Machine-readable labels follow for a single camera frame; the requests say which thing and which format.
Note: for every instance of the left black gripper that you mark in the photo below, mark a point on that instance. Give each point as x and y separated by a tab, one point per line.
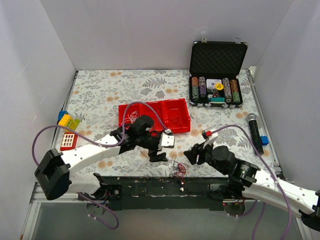
155	147

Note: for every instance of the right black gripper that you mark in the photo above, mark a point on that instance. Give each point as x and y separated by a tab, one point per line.
200	155

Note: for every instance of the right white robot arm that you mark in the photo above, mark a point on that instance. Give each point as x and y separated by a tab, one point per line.
250	181

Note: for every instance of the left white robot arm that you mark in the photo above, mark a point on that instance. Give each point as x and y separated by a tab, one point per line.
59	172

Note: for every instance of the red three-compartment tray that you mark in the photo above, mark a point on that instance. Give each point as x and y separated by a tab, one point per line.
170	113

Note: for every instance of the black microphone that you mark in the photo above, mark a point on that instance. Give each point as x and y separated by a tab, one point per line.
254	131

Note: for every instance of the small blue block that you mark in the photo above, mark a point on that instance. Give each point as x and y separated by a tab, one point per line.
264	140

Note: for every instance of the floral table mat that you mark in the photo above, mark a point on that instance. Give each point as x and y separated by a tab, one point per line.
96	95

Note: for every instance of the black poker chip case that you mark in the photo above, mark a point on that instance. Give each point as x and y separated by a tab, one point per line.
214	73

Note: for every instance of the red white window brick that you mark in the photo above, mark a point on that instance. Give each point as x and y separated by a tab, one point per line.
68	142

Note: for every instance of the yellow green toy brick house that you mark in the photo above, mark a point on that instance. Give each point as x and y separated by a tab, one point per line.
66	120

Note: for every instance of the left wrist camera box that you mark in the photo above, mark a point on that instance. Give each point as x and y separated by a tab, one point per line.
166	141

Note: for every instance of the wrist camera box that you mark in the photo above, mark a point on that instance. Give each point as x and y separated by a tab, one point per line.
166	141
209	136

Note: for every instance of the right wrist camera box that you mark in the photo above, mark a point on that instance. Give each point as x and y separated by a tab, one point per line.
209	136

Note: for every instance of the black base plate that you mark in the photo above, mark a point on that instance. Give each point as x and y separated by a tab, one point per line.
158	193

